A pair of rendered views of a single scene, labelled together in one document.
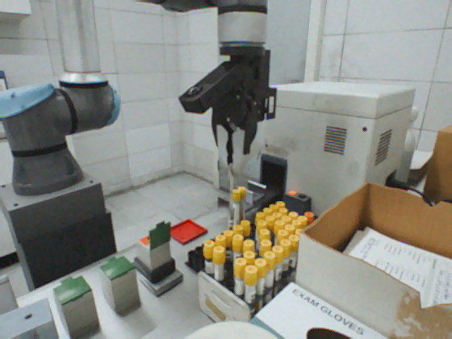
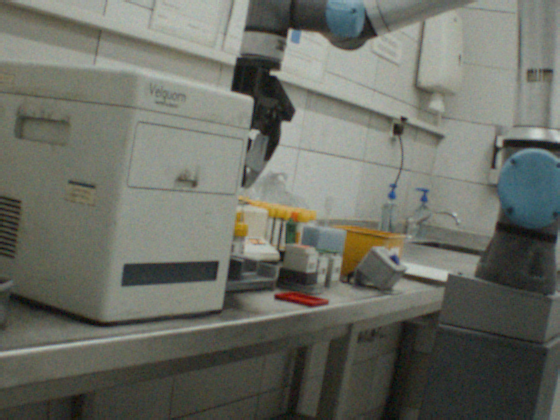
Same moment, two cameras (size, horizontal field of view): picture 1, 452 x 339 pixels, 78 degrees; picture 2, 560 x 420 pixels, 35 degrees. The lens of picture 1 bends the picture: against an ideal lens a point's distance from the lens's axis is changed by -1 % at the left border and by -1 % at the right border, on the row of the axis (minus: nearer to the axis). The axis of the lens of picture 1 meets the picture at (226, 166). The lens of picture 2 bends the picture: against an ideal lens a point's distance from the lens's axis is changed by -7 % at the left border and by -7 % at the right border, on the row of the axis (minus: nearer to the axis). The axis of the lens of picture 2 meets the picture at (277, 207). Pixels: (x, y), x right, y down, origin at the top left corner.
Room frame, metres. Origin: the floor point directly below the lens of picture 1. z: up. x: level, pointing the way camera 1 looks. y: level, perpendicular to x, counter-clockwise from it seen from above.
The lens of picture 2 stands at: (1.97, -0.43, 1.10)
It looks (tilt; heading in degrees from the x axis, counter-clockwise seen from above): 3 degrees down; 162
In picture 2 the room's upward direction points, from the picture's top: 9 degrees clockwise
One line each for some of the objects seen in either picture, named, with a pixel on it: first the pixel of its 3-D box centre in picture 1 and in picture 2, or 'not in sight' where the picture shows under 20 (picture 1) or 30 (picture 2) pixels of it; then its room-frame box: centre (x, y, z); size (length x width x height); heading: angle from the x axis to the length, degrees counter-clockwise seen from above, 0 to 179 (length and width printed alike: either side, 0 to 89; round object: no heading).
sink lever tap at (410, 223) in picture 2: not in sight; (436, 224); (-1.25, 1.25, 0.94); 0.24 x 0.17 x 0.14; 45
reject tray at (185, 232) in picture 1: (186, 231); (301, 299); (0.54, 0.09, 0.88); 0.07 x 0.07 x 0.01; 45
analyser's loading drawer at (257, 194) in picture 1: (256, 193); (224, 273); (0.65, -0.07, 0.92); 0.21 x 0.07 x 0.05; 135
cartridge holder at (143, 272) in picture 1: (155, 266); (297, 279); (0.41, 0.13, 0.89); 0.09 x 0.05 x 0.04; 46
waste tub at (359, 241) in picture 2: not in sight; (365, 253); (0.11, 0.38, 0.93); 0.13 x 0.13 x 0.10; 50
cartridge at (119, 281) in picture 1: (119, 282); (310, 268); (0.35, 0.17, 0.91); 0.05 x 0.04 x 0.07; 45
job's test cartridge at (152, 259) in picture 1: (153, 253); (299, 263); (0.41, 0.13, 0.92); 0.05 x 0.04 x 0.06; 46
